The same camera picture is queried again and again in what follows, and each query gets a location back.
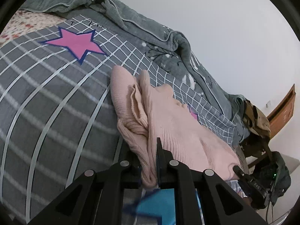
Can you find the grey checked blanket with stars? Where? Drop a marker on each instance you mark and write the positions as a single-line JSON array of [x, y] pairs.
[[54, 112]]

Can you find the grey-green printed quilt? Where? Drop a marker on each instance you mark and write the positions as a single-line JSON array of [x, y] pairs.
[[145, 35]]

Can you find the wooden door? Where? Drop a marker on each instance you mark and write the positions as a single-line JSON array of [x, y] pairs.
[[282, 114]]

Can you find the white wall switch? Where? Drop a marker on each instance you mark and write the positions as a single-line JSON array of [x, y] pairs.
[[269, 103]]

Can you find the wooden chair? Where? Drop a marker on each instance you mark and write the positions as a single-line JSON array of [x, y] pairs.
[[255, 150]]

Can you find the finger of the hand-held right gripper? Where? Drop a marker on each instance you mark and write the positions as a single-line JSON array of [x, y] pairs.
[[245, 175]]

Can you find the floral bed sheet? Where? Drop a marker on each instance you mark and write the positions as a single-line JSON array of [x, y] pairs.
[[25, 23]]

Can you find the brown clothes pile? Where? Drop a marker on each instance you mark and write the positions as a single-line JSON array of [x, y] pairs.
[[256, 119]]

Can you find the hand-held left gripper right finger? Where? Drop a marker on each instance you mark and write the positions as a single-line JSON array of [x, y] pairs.
[[178, 180]]

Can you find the pink ribbed sweater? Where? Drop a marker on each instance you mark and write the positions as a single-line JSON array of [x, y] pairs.
[[171, 126]]

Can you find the dark green jacket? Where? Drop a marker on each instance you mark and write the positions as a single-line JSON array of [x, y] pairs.
[[281, 175]]

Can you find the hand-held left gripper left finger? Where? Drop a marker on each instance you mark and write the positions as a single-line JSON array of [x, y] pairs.
[[103, 187]]

